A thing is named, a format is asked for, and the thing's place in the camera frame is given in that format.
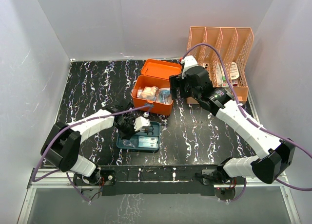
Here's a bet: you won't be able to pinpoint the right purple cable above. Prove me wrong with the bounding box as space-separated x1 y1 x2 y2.
180 43 312 203

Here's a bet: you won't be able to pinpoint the aluminium frame rail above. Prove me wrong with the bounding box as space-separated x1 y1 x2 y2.
18 166 301 224

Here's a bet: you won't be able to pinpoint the peach desk file organizer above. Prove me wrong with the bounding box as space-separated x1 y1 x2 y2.
187 26 254 104

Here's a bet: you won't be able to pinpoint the black handled scissors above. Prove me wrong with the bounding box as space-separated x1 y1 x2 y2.
140 126 154 135

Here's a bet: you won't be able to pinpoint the teal divided tray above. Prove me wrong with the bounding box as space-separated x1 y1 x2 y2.
116 121 161 152

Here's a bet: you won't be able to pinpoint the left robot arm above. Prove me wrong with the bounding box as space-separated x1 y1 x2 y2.
40 103 138 185

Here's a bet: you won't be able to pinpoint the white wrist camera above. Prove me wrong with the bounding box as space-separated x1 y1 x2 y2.
180 55 198 74
134 112 151 132

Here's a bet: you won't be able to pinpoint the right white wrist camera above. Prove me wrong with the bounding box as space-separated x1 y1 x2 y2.
180 55 198 74

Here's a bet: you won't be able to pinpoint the beige bandage bag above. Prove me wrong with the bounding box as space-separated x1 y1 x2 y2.
139 86 158 101

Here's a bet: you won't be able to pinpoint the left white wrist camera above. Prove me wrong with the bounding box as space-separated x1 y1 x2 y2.
134 112 151 132

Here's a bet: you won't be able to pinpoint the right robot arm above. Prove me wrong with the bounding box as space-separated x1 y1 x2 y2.
169 66 295 184

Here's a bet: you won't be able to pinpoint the light blue long packet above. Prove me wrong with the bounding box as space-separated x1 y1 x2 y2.
158 88 171 98

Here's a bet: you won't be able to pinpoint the white blue sachet packet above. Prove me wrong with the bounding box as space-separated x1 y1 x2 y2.
138 136 158 149

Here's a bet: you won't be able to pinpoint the orange medicine box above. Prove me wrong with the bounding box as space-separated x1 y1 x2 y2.
131 59 181 116

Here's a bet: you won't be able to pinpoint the white pill blister pack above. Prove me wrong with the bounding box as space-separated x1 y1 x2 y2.
230 62 240 80

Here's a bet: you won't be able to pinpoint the clear bag blue items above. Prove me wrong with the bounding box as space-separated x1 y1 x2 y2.
156 92 173 105

